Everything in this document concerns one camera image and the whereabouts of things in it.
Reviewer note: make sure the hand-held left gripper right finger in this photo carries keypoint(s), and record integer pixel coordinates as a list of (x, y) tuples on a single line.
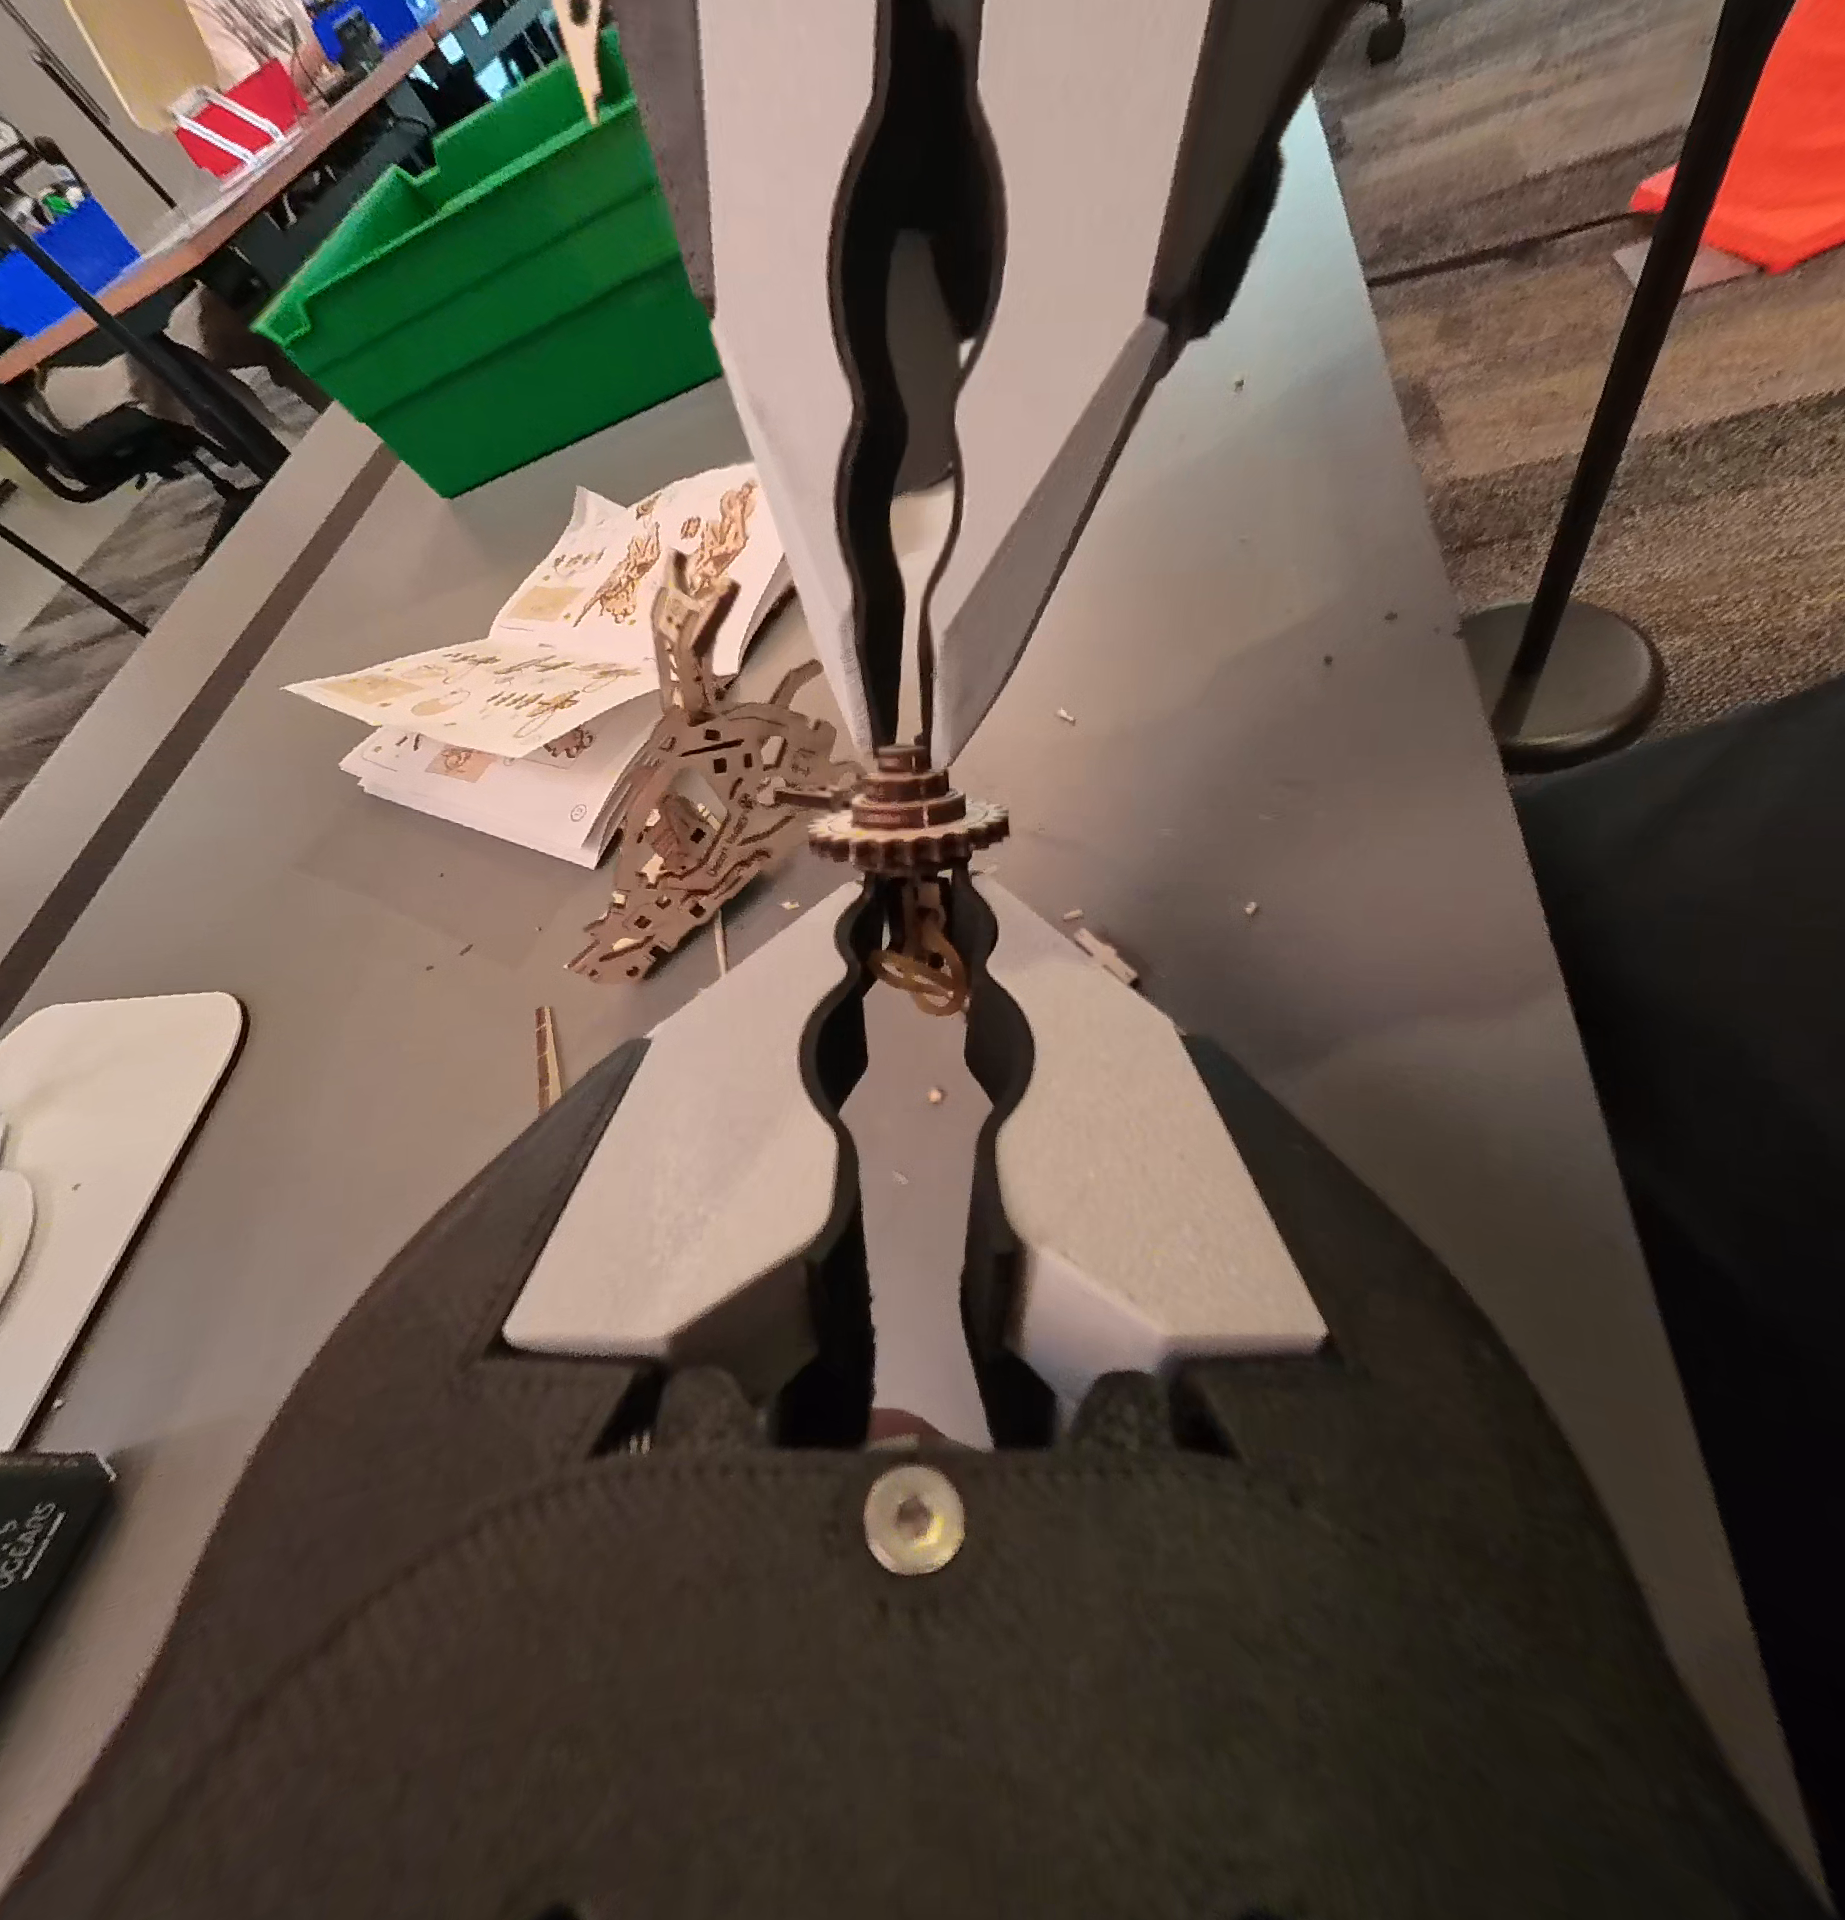
[(1147, 1185)]

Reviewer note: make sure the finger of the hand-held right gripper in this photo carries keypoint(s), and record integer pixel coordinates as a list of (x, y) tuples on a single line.
[(772, 225), (1071, 180)]

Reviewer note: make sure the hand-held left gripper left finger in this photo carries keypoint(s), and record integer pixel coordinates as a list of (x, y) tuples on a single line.
[(681, 1185)]

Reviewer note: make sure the wooden gear assembly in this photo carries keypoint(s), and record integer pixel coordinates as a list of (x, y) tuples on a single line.
[(907, 826)]

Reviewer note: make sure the wooden model assembly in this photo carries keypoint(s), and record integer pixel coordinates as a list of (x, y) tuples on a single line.
[(712, 796)]

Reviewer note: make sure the black model kit box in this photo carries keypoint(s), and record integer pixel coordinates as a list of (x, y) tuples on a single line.
[(21, 1576)]

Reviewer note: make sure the pale tapered wooden stick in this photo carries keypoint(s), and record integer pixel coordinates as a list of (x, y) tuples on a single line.
[(547, 1058)]

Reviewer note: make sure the small wooden peg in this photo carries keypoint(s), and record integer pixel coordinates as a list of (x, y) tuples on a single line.
[(1105, 956)]

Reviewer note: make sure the pale pointed wooden part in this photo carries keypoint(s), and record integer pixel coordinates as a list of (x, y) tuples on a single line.
[(582, 60)]

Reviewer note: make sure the green plastic bin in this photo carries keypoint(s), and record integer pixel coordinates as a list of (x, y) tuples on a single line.
[(486, 331)]

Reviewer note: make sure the blue plastic bin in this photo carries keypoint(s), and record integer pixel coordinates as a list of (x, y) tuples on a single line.
[(46, 278), (381, 22)]

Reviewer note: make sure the instruction booklet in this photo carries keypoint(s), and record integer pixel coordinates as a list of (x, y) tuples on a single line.
[(532, 706)]

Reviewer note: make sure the red plastic bin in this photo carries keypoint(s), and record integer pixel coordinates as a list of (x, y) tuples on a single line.
[(247, 121)]

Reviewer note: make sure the background table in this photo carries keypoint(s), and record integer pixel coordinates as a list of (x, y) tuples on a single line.
[(217, 225)]

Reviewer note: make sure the black pole stand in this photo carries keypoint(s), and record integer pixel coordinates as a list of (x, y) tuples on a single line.
[(1567, 675)]

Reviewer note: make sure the orange fabric object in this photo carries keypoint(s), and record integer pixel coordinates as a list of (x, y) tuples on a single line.
[(1791, 136)]

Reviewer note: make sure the white stand base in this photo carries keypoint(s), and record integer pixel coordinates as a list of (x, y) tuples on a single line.
[(96, 1170)]

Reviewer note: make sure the pale wooden board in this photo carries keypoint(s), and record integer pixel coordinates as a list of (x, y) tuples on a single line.
[(135, 53)]

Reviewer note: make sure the black office chair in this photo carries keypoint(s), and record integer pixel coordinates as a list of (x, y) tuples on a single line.
[(127, 436)]

